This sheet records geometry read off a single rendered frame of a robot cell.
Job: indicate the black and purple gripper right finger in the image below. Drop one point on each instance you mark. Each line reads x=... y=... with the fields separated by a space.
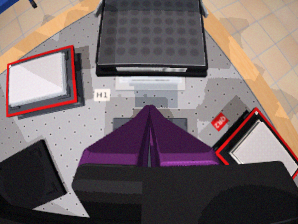
x=171 y=146

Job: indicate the light grey microplate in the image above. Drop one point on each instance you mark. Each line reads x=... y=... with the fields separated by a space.
x=150 y=80
x=39 y=79

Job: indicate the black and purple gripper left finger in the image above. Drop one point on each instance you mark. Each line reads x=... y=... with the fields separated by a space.
x=128 y=144

